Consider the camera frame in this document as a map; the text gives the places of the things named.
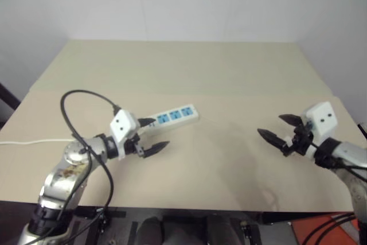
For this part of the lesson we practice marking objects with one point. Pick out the dark object beside table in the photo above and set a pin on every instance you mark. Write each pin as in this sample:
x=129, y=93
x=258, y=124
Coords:
x=363, y=130

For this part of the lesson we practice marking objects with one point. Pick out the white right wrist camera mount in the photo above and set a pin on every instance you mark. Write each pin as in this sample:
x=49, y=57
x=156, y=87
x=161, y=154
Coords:
x=322, y=120

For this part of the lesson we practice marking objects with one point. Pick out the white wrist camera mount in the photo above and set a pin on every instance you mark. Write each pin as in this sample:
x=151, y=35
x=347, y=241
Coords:
x=123, y=126
x=322, y=120

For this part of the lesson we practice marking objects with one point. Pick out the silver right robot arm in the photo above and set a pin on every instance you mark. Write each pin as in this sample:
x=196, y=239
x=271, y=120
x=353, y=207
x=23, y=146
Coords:
x=348, y=156

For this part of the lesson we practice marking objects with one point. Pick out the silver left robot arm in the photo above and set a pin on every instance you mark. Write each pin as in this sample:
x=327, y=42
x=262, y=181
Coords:
x=61, y=180

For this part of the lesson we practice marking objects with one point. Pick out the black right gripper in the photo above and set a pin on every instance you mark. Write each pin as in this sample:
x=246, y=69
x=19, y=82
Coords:
x=299, y=139

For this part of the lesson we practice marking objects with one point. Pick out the dark furniture piece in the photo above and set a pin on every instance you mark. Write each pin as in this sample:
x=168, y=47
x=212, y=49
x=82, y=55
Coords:
x=8, y=104

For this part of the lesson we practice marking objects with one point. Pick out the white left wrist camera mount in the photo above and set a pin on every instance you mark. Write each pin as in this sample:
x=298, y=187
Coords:
x=123, y=126

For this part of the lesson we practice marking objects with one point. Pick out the white power strip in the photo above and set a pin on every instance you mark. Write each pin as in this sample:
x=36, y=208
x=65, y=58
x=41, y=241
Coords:
x=176, y=116

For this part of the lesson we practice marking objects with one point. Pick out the orange floor object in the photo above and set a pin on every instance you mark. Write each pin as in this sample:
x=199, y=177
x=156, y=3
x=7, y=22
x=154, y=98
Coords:
x=329, y=230

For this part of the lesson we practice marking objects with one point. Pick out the dark rounded shape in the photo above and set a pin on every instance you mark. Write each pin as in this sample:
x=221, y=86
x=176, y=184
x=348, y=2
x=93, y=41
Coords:
x=149, y=232

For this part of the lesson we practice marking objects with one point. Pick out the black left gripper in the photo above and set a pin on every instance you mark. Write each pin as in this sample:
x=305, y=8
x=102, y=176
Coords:
x=132, y=146

